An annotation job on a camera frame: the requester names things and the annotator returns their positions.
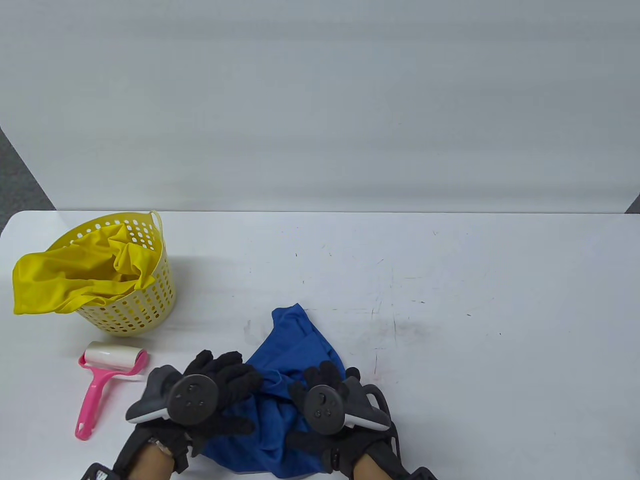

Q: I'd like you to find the person's left hand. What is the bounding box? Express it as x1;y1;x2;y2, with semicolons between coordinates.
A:
112;350;264;473

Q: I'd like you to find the person's right hand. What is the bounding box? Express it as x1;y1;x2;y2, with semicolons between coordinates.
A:
286;361;401;476

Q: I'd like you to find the blue t-shirt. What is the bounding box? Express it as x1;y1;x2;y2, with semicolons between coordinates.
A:
202;303;351;476

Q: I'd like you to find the pink lint roller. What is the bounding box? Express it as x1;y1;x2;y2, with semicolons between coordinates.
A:
75;341;149;441

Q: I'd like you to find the yellow t-shirt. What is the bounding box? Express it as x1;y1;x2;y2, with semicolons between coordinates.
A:
12;223;158;316

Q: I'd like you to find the person's right forearm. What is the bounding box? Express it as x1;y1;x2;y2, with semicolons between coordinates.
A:
352;457;393;480

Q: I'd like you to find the person's left forearm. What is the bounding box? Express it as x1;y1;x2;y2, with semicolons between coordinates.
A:
132;442;173;480

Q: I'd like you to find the yellow perforated plastic basket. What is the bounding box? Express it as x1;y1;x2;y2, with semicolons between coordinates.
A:
45;210;177;337

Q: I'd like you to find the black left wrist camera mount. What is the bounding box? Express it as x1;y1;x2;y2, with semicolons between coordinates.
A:
80;462;118;480

